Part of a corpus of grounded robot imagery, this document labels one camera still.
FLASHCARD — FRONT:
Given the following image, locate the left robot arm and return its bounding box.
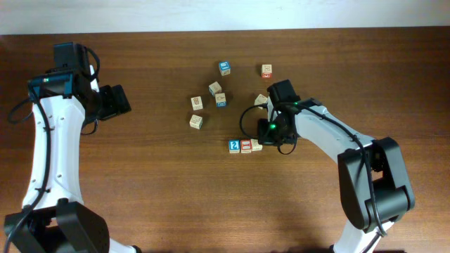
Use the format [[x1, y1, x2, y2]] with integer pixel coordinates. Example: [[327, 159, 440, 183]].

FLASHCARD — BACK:
[[4, 42, 140, 253]]

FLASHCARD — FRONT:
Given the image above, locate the blue top wooden block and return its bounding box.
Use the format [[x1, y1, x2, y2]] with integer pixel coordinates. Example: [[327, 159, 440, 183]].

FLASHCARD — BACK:
[[219, 61, 231, 76]]

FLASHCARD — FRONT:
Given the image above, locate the blue number two block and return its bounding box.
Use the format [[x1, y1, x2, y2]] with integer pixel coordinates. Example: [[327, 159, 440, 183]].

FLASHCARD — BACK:
[[229, 140, 240, 154]]

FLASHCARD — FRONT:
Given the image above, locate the red side wooden block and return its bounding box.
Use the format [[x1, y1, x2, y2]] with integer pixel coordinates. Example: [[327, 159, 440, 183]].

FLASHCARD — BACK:
[[261, 64, 273, 79]]

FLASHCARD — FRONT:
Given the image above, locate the owl picture wooden block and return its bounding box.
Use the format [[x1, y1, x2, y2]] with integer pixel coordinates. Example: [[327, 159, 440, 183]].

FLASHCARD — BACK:
[[191, 96, 203, 110]]

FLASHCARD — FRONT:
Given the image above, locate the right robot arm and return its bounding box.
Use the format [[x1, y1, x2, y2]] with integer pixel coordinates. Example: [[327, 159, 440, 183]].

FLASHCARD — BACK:
[[257, 80, 415, 252]]

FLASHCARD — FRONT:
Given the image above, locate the circle picture wooden block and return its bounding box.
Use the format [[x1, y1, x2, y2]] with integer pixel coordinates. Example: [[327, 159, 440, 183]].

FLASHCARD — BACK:
[[254, 94, 268, 109]]

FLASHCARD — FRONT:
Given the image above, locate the hand picture blue block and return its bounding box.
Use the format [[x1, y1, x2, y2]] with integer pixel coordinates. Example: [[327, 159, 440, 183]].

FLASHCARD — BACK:
[[214, 93, 226, 108]]

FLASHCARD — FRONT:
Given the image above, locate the blue side tilted block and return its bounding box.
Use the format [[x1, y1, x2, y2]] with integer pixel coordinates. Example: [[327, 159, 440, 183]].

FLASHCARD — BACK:
[[208, 82, 222, 96]]

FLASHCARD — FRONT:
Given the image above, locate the green edged wooden block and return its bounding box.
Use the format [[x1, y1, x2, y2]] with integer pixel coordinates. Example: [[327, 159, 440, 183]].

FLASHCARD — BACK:
[[189, 115, 203, 129]]

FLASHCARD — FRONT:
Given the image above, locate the red top wooden block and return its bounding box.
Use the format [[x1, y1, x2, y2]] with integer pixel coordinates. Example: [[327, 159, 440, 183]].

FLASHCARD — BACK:
[[240, 139, 252, 153]]

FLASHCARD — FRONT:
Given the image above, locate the plain picture wooden block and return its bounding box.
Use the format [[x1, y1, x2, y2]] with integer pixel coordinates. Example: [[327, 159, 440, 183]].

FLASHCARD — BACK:
[[251, 138, 263, 152]]

